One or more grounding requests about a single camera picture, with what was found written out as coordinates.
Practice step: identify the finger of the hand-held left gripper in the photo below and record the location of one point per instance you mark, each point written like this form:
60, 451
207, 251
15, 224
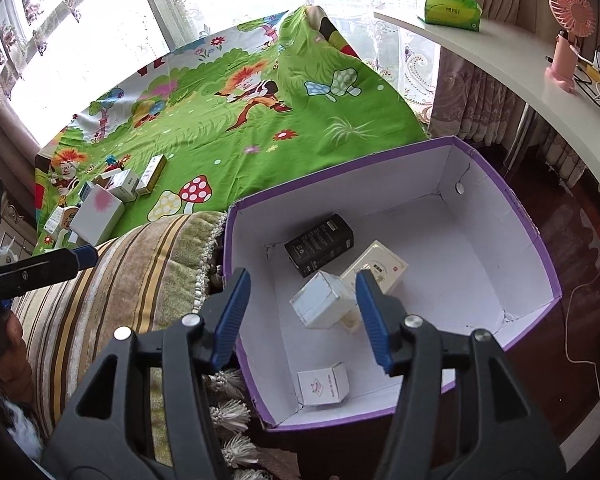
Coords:
85, 256

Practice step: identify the red toy car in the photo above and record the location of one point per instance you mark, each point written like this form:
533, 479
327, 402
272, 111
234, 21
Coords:
114, 164

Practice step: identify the plain white cube box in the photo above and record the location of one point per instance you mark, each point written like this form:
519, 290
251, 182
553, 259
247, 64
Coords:
320, 302

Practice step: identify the cream box red label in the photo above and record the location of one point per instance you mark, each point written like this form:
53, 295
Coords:
380, 265

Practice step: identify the carved white nightstand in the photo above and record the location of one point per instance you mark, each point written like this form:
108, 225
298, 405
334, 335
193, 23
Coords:
17, 220

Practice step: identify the person's left hand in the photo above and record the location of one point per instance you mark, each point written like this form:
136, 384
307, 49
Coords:
15, 360

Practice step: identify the green cartoon printed blanket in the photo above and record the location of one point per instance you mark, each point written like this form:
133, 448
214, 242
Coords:
260, 160

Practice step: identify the white curved desk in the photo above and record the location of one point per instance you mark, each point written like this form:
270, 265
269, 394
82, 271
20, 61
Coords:
505, 55

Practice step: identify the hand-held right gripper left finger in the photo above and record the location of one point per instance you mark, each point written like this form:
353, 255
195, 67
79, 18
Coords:
232, 315

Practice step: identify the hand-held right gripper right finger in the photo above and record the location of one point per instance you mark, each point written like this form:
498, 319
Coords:
372, 310

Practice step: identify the beige patterned curtain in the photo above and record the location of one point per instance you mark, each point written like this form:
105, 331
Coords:
480, 95

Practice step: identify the pink desk fan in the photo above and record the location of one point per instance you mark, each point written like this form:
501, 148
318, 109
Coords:
565, 60

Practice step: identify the white box pink splash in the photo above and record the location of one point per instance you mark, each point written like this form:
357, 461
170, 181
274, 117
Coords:
97, 215

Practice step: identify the brown curtain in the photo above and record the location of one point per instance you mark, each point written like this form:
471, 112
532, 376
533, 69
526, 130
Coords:
0, 130

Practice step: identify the purple cardboard box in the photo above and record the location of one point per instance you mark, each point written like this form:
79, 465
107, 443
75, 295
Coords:
430, 240

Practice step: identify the small white box red print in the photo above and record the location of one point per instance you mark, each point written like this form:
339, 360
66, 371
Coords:
325, 385

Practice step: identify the white box gold sides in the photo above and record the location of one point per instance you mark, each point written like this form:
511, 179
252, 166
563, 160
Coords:
152, 172

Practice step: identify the long white box grey logo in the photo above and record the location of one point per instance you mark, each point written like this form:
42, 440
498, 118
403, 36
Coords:
125, 185

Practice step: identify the green tissue pack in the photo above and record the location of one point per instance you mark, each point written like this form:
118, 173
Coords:
447, 10

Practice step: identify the white fluffy cloth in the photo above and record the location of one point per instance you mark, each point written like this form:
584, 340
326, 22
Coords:
22, 427

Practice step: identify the black box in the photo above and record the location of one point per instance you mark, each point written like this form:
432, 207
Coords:
320, 245

